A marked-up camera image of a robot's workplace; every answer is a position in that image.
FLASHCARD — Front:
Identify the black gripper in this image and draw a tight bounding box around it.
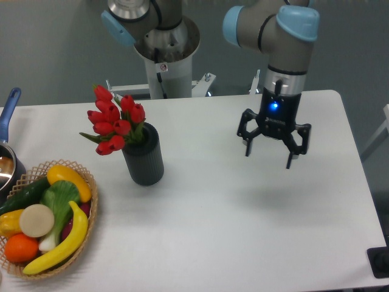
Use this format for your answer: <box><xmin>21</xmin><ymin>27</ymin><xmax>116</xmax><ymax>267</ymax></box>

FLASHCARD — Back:
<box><xmin>236</xmin><ymin>86</ymin><xmax>312</xmax><ymax>170</ymax></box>

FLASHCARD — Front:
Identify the dark grey ribbed vase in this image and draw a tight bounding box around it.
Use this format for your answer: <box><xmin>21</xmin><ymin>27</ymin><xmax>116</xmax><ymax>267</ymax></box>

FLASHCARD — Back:
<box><xmin>122</xmin><ymin>123</ymin><xmax>165</xmax><ymax>186</ymax></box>

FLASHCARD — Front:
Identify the red tulip bouquet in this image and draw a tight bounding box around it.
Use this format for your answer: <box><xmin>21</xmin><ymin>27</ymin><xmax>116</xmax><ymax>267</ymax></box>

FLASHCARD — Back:
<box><xmin>81</xmin><ymin>85</ymin><xmax>146</xmax><ymax>156</ymax></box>

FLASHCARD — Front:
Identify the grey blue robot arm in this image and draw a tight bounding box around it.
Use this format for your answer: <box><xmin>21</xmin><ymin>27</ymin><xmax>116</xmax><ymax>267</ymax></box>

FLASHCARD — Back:
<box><xmin>101</xmin><ymin>1</ymin><xmax>320</xmax><ymax>159</ymax></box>

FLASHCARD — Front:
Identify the black device at table edge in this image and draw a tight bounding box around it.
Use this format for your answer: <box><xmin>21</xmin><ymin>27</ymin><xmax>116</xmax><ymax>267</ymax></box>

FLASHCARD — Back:
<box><xmin>367</xmin><ymin>246</ymin><xmax>388</xmax><ymax>279</ymax></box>

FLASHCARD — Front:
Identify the purple red vegetable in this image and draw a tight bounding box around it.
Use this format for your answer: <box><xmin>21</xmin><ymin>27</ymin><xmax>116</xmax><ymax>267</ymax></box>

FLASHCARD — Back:
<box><xmin>61</xmin><ymin>202</ymin><xmax>91</xmax><ymax>242</ymax></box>

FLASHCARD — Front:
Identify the green bok choy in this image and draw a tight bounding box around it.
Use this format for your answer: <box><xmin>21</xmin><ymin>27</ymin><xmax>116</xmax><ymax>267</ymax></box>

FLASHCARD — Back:
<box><xmin>39</xmin><ymin>180</ymin><xmax>80</xmax><ymax>253</ymax></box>

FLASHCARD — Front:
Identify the yellow banana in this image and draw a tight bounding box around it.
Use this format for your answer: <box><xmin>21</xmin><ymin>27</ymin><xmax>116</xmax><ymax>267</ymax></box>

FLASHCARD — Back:
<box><xmin>22</xmin><ymin>201</ymin><xmax>88</xmax><ymax>275</ymax></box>

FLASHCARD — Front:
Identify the woven wicker basket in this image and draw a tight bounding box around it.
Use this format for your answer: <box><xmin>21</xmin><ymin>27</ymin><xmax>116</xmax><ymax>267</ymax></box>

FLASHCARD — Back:
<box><xmin>1</xmin><ymin>159</ymin><xmax>98</xmax><ymax>280</ymax></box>

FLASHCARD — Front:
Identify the green cucumber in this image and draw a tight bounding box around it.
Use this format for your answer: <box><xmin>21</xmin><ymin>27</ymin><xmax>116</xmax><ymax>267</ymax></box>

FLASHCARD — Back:
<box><xmin>1</xmin><ymin>177</ymin><xmax>50</xmax><ymax>215</ymax></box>

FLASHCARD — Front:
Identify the beige round disc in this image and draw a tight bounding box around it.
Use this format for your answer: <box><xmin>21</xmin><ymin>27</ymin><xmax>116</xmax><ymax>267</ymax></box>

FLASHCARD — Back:
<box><xmin>19</xmin><ymin>204</ymin><xmax>55</xmax><ymax>238</ymax></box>

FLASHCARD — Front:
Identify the yellow bell pepper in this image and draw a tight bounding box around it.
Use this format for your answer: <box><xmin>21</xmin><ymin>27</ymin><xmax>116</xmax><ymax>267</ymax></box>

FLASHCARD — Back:
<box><xmin>1</xmin><ymin>209</ymin><xmax>24</xmax><ymax>238</ymax></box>

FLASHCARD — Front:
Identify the orange fruit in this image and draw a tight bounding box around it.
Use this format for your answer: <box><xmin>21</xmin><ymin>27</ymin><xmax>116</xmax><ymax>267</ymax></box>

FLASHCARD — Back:
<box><xmin>4</xmin><ymin>233</ymin><xmax>38</xmax><ymax>263</ymax></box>

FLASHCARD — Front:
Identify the white frame at right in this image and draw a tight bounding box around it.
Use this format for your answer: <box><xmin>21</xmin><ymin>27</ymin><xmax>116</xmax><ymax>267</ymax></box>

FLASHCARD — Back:
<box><xmin>360</xmin><ymin>104</ymin><xmax>388</xmax><ymax>162</ymax></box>

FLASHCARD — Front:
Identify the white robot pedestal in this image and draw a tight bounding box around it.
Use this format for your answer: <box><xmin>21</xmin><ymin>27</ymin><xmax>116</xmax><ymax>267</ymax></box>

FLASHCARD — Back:
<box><xmin>102</xmin><ymin>11</ymin><xmax>216</xmax><ymax>99</ymax></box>

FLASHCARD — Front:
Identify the blue handled saucepan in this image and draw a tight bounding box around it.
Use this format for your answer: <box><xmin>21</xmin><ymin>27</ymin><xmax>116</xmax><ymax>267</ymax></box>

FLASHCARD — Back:
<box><xmin>1</xmin><ymin>88</ymin><xmax>26</xmax><ymax>204</ymax></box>

